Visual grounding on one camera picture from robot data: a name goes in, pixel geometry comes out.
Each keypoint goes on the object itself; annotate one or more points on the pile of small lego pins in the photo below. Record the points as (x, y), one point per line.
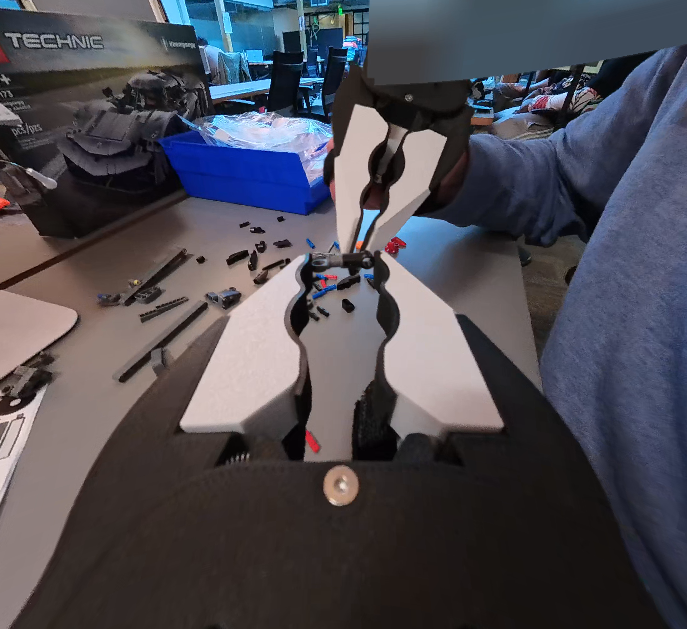
(333, 291)

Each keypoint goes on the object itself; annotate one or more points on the person's right hand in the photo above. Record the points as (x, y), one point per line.
(453, 181)

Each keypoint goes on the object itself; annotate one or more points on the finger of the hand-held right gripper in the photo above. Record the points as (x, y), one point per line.
(418, 173)
(351, 167)

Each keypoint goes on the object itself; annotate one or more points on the person's black shoe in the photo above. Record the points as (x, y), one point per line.
(525, 256)

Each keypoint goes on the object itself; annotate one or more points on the black office chair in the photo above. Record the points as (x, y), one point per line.
(284, 82)
(330, 82)

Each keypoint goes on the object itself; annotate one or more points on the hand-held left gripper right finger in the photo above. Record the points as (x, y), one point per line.
(440, 371)

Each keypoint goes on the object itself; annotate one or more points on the long dark grey lego plate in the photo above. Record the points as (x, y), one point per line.
(161, 342)

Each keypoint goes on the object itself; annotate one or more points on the short red lego pin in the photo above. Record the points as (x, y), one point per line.
(312, 441)

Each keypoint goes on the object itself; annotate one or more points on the person's blue clothed torso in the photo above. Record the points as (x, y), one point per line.
(628, 344)

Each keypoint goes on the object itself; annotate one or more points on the long dark grey lego beam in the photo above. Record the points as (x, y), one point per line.
(155, 275)

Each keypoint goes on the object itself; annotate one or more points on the grey lego connector blue pin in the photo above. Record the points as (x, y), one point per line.
(107, 298)

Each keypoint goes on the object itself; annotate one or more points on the dark grey lego connector block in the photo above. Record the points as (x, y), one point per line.
(223, 298)

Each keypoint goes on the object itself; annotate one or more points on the sticker sheet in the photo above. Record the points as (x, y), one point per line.
(16, 436)

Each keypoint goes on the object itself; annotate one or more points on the blue plastic bin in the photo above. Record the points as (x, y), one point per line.
(241, 178)

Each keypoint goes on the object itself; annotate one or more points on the dark grey lego pin joiner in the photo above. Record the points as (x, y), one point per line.
(343, 260)

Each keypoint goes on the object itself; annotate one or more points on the dark grey ribbed lego piece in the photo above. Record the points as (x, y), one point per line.
(163, 310)

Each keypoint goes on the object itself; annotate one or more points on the person's right forearm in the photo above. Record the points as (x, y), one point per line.
(510, 184)

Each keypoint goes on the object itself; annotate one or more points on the Lego Technic box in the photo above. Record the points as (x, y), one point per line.
(96, 130)

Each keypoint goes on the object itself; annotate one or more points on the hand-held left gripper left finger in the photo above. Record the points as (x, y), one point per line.
(241, 371)

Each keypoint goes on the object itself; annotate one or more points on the clear plastic bags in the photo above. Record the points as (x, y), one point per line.
(257, 135)

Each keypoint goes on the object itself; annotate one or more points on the white desk stand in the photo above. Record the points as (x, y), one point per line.
(27, 328)

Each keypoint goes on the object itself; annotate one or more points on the dark grey curved lego half-beam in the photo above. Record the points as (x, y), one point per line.
(147, 295)

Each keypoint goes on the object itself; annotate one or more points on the dark grey lego wedge panel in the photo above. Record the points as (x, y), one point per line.
(160, 361)

